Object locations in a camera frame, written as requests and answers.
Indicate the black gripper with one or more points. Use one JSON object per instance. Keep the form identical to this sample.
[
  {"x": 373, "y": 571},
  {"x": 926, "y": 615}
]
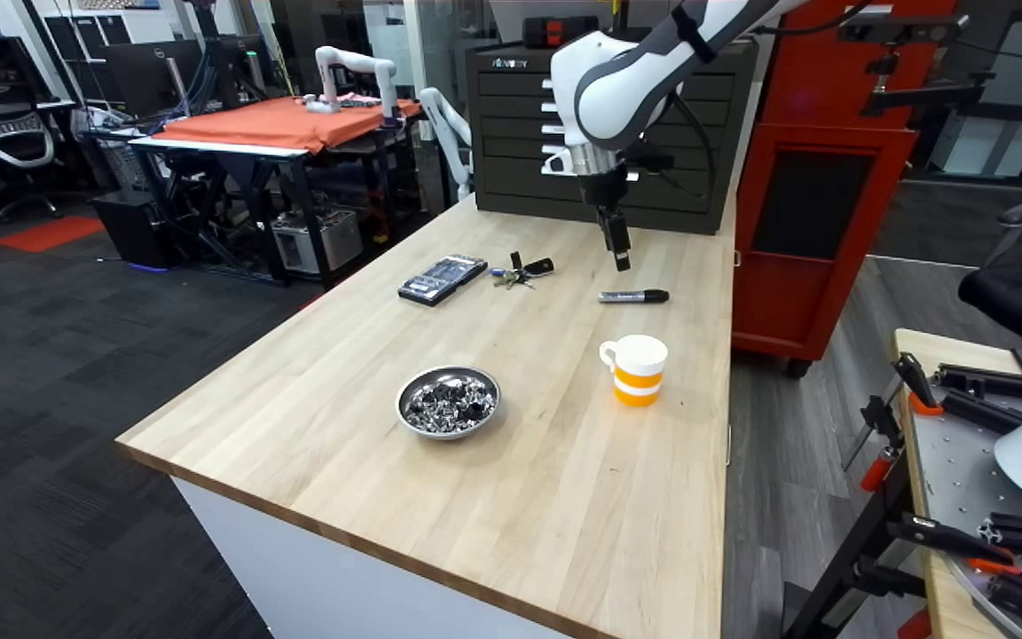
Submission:
[{"x": 616, "y": 183}]

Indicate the black marker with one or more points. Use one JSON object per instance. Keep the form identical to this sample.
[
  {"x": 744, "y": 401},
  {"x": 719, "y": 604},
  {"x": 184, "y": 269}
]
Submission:
[{"x": 635, "y": 295}]

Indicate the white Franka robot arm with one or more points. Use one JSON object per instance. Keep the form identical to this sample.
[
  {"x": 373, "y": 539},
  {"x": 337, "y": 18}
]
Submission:
[{"x": 605, "y": 83}]

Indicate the white curved robot arm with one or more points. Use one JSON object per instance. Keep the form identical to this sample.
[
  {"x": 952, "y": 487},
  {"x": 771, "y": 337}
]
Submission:
[{"x": 449, "y": 126}]

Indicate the bunch of keys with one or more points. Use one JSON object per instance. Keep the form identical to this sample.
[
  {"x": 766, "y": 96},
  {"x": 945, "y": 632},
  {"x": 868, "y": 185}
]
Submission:
[{"x": 520, "y": 272}]

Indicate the dark drawer tool chest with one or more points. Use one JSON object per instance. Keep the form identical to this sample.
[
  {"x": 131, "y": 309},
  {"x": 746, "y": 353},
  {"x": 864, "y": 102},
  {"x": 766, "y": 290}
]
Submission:
[{"x": 512, "y": 180}]

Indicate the white and orange mug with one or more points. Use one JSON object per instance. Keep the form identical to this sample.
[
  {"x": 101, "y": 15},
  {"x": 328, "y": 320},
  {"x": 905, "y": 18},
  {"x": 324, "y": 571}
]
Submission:
[{"x": 641, "y": 384}]

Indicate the red tool cabinet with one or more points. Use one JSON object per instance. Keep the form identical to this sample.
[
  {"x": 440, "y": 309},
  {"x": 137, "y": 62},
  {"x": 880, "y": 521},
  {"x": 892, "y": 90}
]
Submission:
[{"x": 771, "y": 295}]

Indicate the black remote control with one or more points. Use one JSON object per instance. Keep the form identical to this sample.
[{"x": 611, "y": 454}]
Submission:
[{"x": 440, "y": 282}]

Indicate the black device with red display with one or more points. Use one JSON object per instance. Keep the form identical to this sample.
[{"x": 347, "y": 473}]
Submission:
[{"x": 539, "y": 35}]

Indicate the metal bowl with small parts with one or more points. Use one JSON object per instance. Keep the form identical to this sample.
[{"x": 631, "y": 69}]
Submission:
[{"x": 446, "y": 404}]

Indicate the grey computer case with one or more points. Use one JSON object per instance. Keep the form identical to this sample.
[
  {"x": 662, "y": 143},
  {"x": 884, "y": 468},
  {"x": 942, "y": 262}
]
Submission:
[{"x": 318, "y": 244}]

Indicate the wooden robot stand bench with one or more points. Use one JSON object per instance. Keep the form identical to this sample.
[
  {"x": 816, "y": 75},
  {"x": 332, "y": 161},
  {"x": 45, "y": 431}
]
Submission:
[{"x": 929, "y": 346}]

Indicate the table with orange cloth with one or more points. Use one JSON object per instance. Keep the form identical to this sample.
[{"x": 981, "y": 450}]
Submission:
[{"x": 273, "y": 124}]

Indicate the black office chair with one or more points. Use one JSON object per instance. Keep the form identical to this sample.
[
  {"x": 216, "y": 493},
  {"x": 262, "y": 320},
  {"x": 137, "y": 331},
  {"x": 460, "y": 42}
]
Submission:
[{"x": 1009, "y": 295}]

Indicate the black floor box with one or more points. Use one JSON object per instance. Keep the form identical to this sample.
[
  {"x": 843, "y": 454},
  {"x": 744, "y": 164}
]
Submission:
[{"x": 131, "y": 234}]

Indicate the red floor mat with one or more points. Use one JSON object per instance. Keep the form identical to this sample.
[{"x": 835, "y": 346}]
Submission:
[{"x": 52, "y": 234}]

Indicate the grey mesh office chair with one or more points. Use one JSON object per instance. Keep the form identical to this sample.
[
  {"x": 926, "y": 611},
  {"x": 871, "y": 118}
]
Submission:
[{"x": 14, "y": 138}]

